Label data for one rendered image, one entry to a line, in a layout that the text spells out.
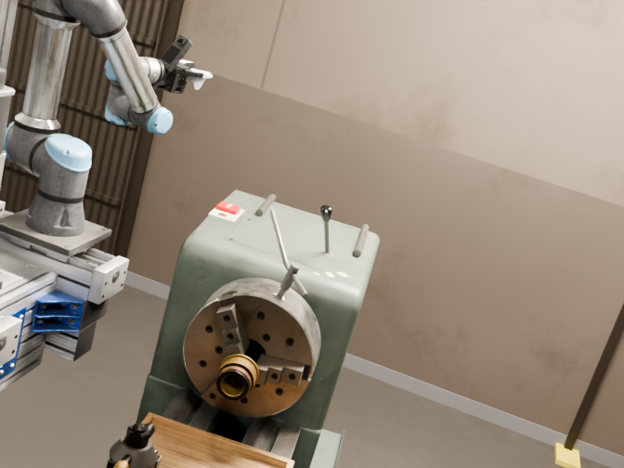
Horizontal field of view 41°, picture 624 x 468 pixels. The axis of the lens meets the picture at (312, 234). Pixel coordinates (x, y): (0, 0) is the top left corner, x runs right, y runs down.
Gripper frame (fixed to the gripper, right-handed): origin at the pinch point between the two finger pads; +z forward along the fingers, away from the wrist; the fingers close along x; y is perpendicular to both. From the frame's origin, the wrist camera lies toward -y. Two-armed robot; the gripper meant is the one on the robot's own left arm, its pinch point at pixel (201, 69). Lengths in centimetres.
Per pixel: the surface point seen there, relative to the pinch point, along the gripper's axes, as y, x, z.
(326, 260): 23, 73, -13
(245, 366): 35, 89, -57
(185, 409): 63, 72, -47
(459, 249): 70, 33, 193
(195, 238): 26, 51, -40
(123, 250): 156, -120, 127
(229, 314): 29, 78, -54
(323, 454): 93, 85, 17
